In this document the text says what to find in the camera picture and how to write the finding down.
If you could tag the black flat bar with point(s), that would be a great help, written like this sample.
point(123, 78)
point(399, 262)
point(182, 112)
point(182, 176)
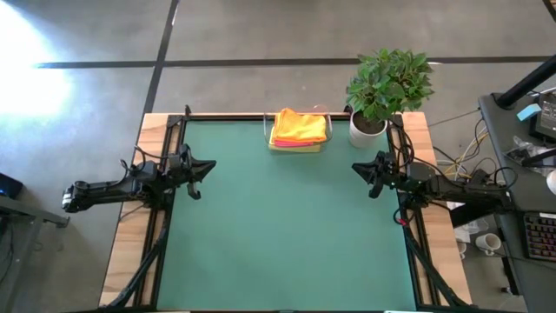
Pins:
point(473, 216)

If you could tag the white ribbed plant pot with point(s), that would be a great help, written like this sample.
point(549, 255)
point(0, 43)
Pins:
point(360, 137)

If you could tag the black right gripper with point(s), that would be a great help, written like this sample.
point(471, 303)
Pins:
point(386, 171)

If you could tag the white mug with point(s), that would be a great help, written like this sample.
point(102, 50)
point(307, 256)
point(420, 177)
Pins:
point(488, 243)

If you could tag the black keyboard with blue keys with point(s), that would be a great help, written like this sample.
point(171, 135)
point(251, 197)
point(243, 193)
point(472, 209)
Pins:
point(540, 237)

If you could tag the pink microfiber towel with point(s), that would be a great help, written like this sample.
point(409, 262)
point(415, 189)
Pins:
point(291, 143)

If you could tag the black aluminium table frame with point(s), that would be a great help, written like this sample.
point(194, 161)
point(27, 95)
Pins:
point(176, 124)

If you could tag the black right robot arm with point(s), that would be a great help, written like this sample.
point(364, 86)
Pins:
point(456, 189)

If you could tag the blue sticky note pad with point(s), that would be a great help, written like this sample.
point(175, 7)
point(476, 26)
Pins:
point(528, 111)

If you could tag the black floor stand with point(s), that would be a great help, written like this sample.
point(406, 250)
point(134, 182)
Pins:
point(30, 215)

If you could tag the clear plastic bag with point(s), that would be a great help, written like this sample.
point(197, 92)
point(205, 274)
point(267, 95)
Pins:
point(525, 150)

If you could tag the white round lid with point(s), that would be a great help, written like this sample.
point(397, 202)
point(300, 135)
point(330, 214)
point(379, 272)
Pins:
point(552, 182)

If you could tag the grey side desk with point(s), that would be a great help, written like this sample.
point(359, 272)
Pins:
point(499, 121)

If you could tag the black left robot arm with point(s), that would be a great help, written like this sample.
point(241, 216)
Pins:
point(108, 189)

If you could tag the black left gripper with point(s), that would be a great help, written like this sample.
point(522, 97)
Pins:
point(178, 167)

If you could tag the black round pole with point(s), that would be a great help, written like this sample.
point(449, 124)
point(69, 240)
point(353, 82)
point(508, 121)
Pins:
point(530, 80)

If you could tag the black floor case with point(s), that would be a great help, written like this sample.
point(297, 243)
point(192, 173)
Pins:
point(8, 187)

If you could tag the black frame strut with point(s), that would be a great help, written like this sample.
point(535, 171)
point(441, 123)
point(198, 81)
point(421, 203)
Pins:
point(143, 269)
point(434, 278)

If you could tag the green leafy plant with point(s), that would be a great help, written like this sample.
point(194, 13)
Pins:
point(388, 82)

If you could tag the green table mat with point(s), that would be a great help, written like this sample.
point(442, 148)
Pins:
point(278, 226)

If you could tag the clear plastic bin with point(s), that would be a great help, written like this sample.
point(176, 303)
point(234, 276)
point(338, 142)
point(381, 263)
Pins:
point(328, 130)

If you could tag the orange microfiber towel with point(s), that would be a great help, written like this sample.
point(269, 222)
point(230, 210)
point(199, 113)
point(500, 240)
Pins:
point(299, 126)

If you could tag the black desk device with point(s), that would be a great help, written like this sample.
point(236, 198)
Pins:
point(546, 117)

